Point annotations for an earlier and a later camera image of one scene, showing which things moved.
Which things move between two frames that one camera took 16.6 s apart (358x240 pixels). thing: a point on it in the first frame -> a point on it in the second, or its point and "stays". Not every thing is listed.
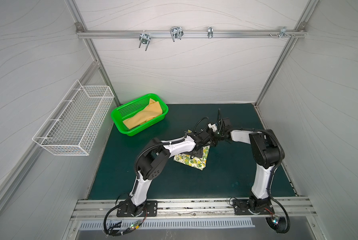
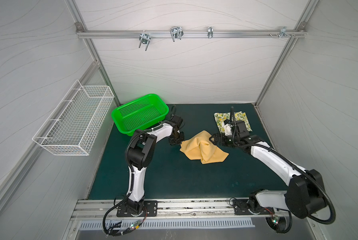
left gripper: [199, 153] -> [182, 138]
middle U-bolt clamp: [176, 32] stays
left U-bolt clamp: [145, 38] stays
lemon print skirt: [197, 162] -> [220, 117]
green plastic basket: [120, 115] stays
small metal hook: [210, 32] stays
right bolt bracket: [282, 32] stays
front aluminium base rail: [296, 208] stays
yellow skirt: [152, 110] -> [200, 146]
